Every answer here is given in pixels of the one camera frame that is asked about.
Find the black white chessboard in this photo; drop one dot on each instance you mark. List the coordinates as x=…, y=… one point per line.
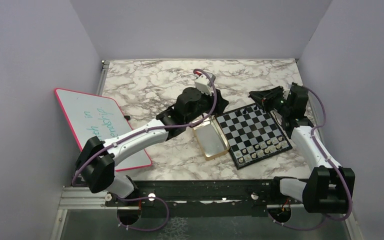
x=254, y=131

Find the black table front rail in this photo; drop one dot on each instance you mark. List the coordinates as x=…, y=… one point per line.
x=193, y=199

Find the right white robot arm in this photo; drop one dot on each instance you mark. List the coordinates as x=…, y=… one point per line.
x=329, y=188

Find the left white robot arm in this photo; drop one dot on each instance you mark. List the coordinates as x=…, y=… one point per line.
x=98, y=158

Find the gold metal tin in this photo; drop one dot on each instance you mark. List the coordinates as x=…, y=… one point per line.
x=211, y=139

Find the red framed whiteboard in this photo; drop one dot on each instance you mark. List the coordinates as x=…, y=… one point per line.
x=89, y=115

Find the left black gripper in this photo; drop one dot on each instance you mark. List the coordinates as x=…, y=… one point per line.
x=222, y=104

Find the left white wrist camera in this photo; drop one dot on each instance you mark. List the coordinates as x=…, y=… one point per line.
x=203, y=84

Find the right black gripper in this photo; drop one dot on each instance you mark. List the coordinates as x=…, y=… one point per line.
x=264, y=98

